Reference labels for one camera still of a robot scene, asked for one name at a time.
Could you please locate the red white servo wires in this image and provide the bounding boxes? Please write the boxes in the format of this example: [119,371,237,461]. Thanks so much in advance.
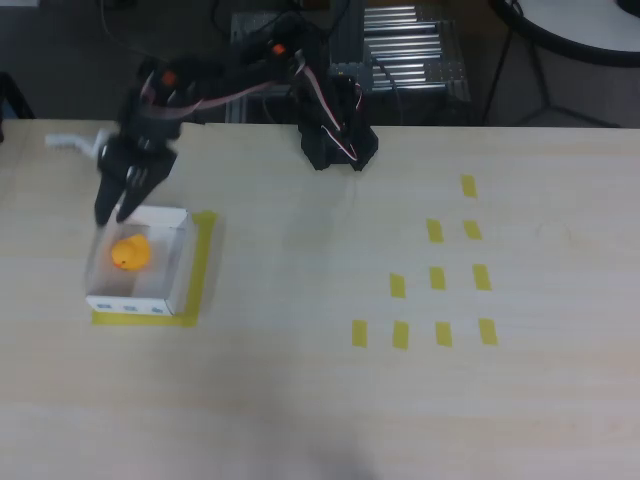
[142,48,367,162]

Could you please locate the black metal table legs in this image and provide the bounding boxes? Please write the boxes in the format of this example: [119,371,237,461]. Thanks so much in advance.
[481,19,624,129]

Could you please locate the round white table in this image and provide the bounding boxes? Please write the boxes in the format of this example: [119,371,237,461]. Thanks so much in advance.
[487,0,640,66]

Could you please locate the white cardboard box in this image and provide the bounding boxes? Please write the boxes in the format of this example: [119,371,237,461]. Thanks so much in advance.
[83,203,197,318]

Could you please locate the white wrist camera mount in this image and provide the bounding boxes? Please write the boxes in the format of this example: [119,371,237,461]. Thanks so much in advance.
[44,128,117,164]

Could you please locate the yellow rubber duck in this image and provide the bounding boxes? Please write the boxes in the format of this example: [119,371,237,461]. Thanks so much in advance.
[110,234,153,273]

